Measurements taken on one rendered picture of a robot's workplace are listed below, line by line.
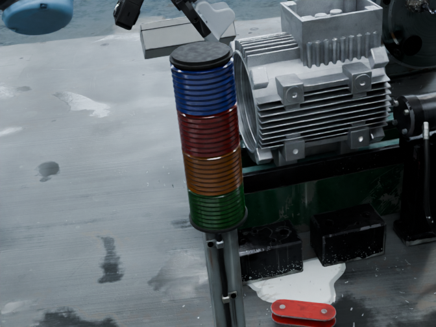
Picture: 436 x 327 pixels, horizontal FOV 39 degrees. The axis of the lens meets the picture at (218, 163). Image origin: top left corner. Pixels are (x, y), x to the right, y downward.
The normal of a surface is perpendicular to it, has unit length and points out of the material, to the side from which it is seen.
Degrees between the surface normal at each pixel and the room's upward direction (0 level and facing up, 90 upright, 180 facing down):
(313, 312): 0
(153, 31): 57
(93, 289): 0
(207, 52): 0
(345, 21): 90
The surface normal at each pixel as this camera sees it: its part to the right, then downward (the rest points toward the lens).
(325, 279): -0.09, -0.86
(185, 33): 0.13, -0.07
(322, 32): 0.22, 0.48
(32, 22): 0.20, 0.96
